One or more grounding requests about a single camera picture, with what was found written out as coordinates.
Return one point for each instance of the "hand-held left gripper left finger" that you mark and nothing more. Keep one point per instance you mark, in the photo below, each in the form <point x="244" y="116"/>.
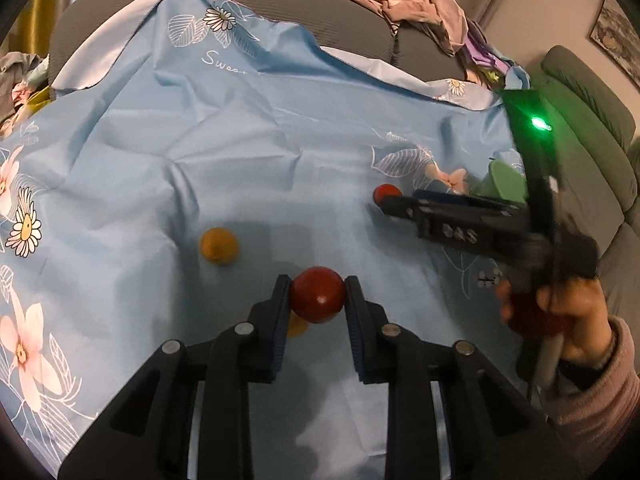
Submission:
<point x="280" y="325"/>

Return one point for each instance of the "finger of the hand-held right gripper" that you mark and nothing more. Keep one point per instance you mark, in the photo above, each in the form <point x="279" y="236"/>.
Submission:
<point x="460" y="227"/>
<point x="470" y="198"/>

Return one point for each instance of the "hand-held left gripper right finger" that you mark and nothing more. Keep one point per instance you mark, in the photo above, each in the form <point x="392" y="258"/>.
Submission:
<point x="356" y="330"/>

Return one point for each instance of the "green plastic bowl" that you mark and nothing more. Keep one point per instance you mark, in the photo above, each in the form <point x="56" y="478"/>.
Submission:
<point x="502" y="182"/>

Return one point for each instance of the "red cherry tomato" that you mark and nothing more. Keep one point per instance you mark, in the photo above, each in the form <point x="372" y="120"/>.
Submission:
<point x="317" y="295"/>
<point x="387" y="191"/>

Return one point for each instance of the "person's right hand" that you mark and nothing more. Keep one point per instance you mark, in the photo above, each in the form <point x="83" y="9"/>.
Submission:
<point x="580" y="315"/>

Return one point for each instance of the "small yellow round fruit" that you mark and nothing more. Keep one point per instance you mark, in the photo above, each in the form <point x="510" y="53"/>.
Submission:
<point x="297" y="329"/>
<point x="219" y="245"/>

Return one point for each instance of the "green sofa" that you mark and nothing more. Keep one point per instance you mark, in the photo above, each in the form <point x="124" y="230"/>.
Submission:
<point x="590" y="110"/>

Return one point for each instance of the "purple cloth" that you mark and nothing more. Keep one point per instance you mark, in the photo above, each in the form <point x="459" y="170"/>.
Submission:
<point x="487" y="57"/>

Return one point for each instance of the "light blue floral cloth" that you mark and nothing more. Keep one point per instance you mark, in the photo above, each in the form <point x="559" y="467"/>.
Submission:
<point x="200" y="160"/>

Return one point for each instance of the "pink crumpled clothes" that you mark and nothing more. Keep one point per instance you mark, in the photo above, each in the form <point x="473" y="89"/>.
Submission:
<point x="415" y="5"/>

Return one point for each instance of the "grey sofa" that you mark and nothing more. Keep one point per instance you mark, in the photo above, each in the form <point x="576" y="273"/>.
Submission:
<point x="320" y="15"/>

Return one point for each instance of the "pile of mixed clothes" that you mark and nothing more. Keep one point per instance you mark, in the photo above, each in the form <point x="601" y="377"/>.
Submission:
<point x="20" y="85"/>

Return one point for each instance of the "yellow curtain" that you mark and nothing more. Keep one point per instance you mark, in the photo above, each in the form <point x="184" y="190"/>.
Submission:
<point x="35" y="5"/>

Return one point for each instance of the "framed wall picture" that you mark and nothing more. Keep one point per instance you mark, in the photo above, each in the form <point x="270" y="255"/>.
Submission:
<point x="617" y="35"/>

